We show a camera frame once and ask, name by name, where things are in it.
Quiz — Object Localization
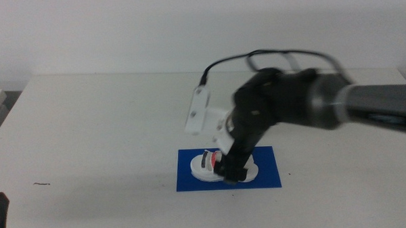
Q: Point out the blue rectangular mat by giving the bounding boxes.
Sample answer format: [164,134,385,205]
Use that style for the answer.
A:
[175,145,282,193]

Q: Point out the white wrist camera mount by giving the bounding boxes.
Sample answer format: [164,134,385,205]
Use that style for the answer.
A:
[183,85,240,156]

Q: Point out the black camera cable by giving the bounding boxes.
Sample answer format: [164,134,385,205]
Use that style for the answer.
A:
[198,46,354,89]

